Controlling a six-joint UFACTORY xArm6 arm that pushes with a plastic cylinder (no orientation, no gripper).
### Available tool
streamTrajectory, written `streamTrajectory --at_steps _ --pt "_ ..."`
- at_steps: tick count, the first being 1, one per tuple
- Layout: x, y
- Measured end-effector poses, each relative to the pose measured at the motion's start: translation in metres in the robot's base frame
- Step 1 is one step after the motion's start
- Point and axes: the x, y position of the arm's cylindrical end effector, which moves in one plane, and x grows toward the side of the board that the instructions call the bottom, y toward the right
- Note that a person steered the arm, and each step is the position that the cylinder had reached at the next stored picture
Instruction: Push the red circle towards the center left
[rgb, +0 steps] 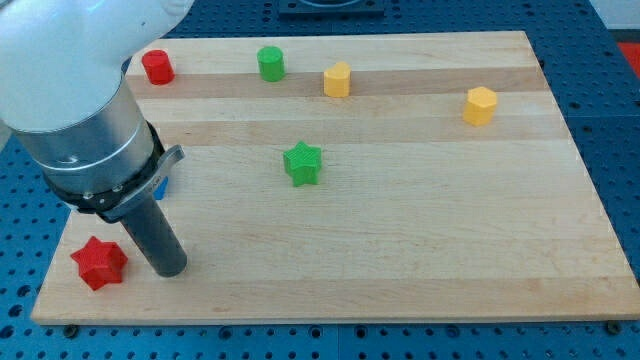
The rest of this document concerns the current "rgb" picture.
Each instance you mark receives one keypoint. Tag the green star block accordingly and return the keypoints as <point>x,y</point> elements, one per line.
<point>303,164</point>

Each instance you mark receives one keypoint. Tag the yellow hexagon block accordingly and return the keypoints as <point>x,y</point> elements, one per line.
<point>480,106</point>

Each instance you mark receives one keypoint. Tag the wooden board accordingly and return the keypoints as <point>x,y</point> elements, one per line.
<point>418,216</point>

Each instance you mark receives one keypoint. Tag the red object at edge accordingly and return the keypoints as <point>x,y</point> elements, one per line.
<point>631,52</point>

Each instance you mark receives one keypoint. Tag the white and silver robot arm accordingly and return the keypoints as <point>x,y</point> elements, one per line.
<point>64,96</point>

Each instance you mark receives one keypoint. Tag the blue block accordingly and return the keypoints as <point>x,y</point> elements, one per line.
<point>159,192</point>

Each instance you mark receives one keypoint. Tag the red cylinder block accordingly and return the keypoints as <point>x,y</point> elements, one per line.
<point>158,67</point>

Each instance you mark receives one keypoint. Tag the green cylinder block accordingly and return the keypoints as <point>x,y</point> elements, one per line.
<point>271,63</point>

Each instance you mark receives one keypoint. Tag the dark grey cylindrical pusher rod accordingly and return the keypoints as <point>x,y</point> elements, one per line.
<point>148,227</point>

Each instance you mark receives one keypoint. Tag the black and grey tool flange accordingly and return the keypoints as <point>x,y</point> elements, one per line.
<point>114,186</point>

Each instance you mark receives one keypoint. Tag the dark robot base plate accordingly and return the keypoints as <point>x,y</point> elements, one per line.
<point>289,9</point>

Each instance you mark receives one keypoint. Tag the red star block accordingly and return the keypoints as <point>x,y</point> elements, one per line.
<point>100,263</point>

